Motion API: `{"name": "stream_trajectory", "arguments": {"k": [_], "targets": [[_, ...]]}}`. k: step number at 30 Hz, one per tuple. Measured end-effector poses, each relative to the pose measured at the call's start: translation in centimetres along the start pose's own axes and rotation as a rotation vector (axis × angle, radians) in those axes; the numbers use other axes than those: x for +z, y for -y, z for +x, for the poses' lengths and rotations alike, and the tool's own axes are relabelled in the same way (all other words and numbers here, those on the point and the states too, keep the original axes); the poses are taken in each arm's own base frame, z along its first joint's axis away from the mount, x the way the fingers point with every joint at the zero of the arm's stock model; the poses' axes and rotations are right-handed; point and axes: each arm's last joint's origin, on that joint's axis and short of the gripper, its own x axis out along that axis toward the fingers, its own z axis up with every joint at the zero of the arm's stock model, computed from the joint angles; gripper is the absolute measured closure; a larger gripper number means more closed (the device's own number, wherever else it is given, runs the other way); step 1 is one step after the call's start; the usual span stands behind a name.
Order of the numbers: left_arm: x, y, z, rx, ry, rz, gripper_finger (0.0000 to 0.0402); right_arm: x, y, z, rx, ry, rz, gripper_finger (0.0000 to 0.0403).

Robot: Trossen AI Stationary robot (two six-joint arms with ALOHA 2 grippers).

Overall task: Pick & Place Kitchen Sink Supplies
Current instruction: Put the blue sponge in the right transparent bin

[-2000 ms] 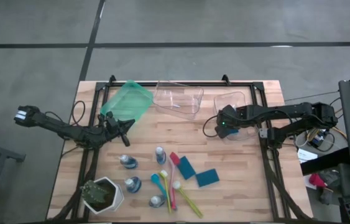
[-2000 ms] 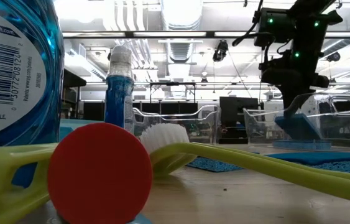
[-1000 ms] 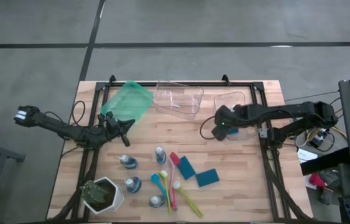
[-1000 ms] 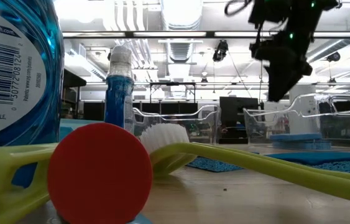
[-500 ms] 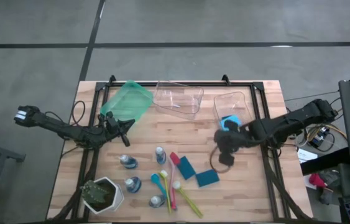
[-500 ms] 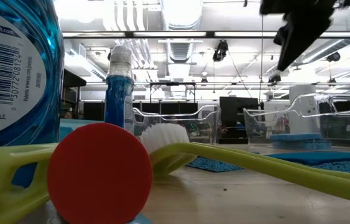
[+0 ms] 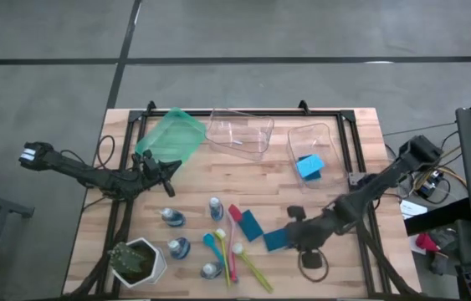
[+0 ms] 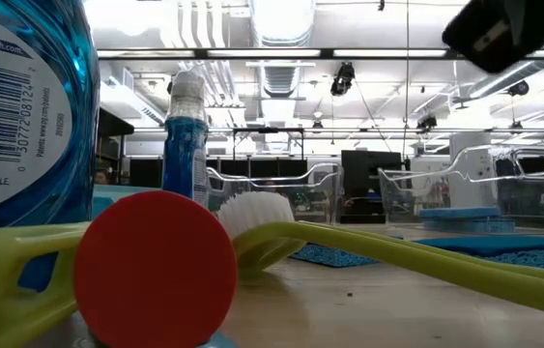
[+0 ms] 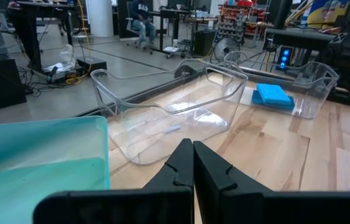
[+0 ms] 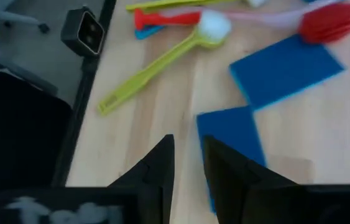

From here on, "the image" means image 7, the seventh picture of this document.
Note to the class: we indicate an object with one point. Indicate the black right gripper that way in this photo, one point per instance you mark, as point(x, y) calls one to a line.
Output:
point(314, 234)

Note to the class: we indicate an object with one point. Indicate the blue dish soap bottle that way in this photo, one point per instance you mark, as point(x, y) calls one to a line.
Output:
point(173, 217)
point(178, 248)
point(216, 209)
point(211, 270)

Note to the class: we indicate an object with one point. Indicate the blue electronics box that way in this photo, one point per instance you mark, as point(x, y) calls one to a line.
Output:
point(431, 186)

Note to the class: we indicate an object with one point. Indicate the white paper sheet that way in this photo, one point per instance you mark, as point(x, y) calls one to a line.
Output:
point(411, 209)

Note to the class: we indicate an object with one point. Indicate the white hexagonal plant pot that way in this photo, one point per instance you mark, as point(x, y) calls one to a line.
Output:
point(157, 263)

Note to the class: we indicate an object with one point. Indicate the clear plastic bin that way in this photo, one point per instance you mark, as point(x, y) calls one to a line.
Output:
point(239, 134)
point(314, 138)

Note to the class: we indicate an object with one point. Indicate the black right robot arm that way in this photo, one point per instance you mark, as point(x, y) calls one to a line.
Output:
point(369, 188)

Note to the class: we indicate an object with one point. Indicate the grey cloth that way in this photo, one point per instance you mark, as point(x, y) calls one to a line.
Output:
point(446, 240)

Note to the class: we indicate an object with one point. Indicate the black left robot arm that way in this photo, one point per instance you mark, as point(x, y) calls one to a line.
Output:
point(93, 177)

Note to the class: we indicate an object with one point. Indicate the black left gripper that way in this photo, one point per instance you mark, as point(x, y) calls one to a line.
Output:
point(151, 167)

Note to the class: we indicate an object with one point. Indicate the yellow-green dish brush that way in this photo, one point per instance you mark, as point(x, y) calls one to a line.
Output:
point(219, 233)
point(237, 249)

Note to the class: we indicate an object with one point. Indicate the green translucent plastic bin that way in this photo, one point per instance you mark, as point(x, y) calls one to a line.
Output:
point(172, 138)

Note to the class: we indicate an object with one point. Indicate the red object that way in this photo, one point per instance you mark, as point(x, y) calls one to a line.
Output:
point(425, 242)

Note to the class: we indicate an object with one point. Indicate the black metal table frame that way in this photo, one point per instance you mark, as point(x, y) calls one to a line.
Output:
point(285, 113)

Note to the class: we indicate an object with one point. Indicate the black bar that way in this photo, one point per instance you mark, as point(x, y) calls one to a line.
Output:
point(440, 217)

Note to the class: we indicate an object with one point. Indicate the green cactus plant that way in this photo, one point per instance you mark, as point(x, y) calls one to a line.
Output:
point(126, 259)

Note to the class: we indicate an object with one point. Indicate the blue dish brush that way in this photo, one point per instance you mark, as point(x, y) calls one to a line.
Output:
point(208, 239)

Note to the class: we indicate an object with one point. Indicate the blue cellulose sponge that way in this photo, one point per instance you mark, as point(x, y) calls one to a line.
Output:
point(316, 178)
point(309, 165)
point(252, 226)
point(276, 240)

